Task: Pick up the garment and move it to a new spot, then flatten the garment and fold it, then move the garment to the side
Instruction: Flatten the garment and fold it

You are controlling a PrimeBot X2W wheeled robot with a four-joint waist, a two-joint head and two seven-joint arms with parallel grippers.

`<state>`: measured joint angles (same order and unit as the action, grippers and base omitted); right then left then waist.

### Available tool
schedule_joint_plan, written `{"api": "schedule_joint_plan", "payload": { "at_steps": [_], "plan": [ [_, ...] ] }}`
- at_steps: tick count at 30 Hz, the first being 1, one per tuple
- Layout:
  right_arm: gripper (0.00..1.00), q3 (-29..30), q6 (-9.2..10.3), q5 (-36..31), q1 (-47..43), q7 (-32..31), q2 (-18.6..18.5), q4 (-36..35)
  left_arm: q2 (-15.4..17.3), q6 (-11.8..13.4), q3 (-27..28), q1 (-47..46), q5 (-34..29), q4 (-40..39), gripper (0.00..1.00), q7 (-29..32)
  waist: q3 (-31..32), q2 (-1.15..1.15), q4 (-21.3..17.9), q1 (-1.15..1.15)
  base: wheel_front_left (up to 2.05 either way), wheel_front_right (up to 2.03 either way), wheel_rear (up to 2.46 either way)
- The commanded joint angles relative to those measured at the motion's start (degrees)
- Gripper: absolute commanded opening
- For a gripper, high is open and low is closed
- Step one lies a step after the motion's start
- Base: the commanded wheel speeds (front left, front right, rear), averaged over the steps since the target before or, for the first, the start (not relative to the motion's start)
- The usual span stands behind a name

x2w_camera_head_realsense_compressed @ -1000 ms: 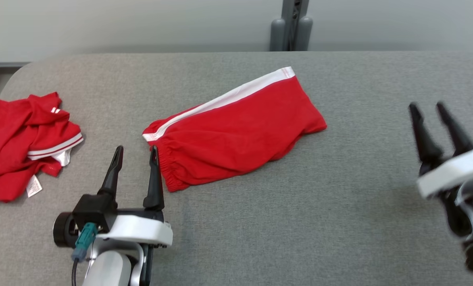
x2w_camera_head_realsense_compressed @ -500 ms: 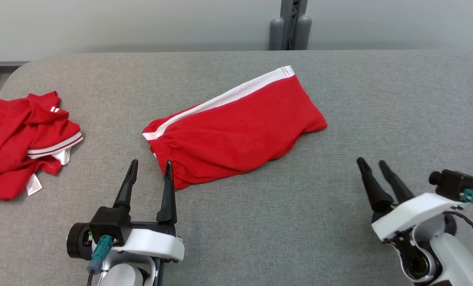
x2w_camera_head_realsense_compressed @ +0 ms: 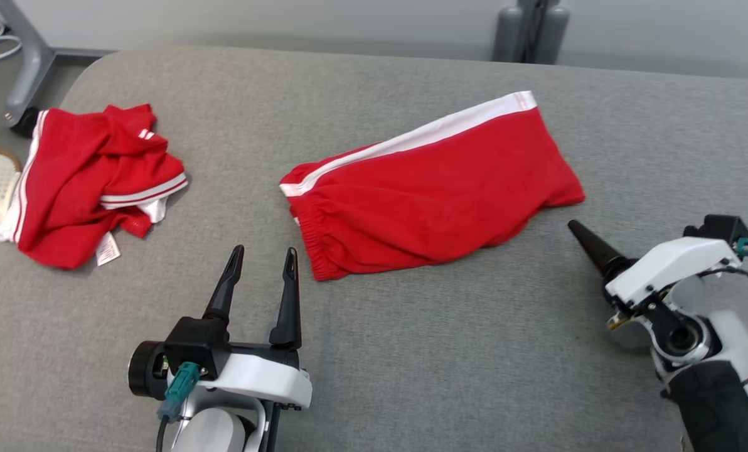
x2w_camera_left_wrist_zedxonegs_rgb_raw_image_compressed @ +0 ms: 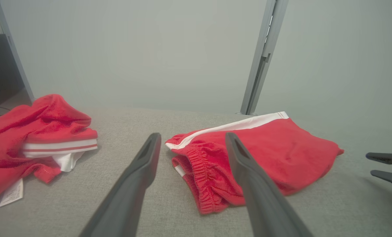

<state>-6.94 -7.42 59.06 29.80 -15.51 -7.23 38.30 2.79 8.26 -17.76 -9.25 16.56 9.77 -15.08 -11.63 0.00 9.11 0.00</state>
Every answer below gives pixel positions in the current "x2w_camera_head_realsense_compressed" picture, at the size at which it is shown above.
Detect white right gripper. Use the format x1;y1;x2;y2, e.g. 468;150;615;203
567;219;742;331

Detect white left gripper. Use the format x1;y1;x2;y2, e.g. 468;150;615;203
203;245;314;412

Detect red shorts with white stripe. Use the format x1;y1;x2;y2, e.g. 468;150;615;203
279;91;586;282

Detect red basketball jersey white sleeves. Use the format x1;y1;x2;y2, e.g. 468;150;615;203
0;104;190;271

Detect grey twin-cylinder stand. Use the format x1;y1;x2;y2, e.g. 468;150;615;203
492;0;570;65

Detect teal left camera connector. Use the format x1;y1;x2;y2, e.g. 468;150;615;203
158;361;200;422

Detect black right camera cable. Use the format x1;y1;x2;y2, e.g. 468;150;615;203
699;267;748;387

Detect grey metal frame leg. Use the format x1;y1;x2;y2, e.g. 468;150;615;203
0;0;58;137

